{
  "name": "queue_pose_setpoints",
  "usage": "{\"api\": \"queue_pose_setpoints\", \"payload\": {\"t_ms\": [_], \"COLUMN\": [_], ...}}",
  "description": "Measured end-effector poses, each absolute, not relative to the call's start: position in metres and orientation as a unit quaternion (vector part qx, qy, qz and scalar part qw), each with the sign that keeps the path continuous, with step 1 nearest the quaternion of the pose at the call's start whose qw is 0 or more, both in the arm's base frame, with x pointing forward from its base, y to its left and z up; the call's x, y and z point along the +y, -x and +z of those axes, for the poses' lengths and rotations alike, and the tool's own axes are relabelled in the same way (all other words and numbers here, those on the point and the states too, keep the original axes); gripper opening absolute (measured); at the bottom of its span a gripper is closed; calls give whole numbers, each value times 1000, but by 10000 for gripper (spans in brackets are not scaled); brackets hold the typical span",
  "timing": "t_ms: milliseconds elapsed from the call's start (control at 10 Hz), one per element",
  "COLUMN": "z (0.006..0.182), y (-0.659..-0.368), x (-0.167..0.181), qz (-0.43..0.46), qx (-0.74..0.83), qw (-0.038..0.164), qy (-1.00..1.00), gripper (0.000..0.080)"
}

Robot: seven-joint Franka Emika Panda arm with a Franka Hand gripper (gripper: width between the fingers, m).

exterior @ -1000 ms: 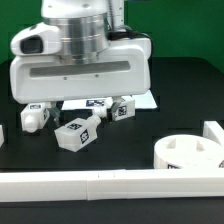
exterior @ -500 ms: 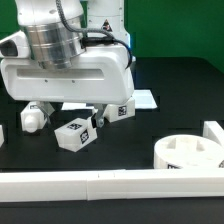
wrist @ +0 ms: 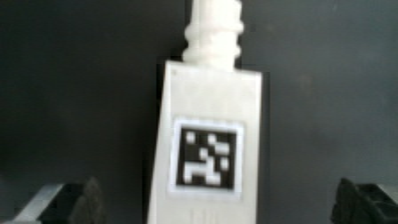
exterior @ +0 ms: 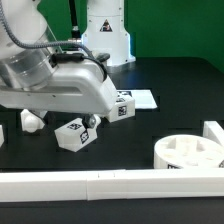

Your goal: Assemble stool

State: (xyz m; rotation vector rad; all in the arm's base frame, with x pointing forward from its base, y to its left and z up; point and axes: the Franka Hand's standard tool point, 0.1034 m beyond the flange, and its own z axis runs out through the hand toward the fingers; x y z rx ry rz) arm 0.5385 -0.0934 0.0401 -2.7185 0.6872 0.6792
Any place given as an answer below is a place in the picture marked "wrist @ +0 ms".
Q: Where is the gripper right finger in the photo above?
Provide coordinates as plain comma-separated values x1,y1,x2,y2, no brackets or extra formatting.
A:
331,178,398,224

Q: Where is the white stool leg with tag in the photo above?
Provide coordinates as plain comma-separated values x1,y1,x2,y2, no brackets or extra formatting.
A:
148,0,263,224

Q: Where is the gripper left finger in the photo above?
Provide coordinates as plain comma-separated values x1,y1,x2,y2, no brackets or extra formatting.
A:
11,177,107,224

